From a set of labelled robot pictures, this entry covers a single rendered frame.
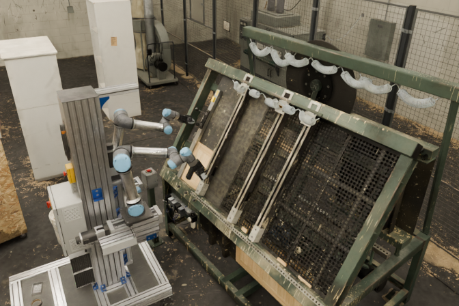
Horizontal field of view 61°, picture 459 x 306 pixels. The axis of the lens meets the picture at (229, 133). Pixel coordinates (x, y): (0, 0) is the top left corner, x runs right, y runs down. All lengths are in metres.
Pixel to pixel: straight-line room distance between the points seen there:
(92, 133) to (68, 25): 8.40
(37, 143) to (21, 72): 0.96
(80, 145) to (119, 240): 0.78
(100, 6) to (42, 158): 2.58
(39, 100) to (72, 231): 2.45
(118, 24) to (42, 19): 4.51
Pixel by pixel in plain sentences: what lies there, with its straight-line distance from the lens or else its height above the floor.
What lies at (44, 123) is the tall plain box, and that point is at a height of 0.85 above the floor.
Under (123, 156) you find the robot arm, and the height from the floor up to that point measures 1.68.
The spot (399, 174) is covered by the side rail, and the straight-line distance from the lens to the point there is 2.67.
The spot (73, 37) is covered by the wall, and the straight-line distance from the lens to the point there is 11.33.
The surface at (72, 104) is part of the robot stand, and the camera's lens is 2.88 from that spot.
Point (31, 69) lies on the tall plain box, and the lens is 5.27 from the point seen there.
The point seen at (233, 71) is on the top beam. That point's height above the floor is 1.92.
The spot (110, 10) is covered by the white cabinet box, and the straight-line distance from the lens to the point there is 6.81.
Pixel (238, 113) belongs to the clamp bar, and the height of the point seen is 1.63.
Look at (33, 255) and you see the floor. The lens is 4.77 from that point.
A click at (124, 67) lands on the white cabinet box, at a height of 0.94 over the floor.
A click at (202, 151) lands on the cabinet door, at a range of 3.75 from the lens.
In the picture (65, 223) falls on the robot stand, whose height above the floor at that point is 1.08.
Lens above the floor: 3.07
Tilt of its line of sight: 28 degrees down
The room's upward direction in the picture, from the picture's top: 1 degrees clockwise
